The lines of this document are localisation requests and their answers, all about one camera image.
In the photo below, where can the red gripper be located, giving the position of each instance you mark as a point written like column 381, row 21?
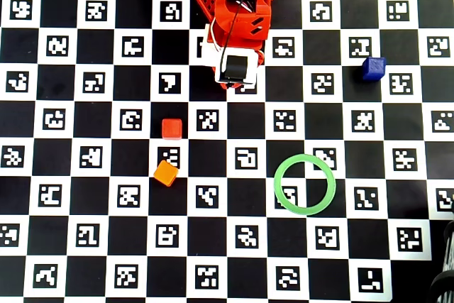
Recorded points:
column 237, row 69

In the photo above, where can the red cube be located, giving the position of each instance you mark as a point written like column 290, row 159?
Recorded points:
column 172, row 128

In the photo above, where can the orange cube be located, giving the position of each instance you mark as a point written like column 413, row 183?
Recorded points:
column 166, row 173

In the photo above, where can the blue cube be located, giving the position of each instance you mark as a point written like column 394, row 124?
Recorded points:
column 374, row 68

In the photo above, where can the red robot arm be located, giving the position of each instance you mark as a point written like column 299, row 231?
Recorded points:
column 241, row 22

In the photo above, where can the black white marker checkerboard mat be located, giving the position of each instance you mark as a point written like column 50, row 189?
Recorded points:
column 106, row 140

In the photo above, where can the black ribbed stand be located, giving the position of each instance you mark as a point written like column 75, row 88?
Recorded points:
column 447, row 246

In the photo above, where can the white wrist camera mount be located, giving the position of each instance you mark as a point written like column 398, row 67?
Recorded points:
column 248, row 69

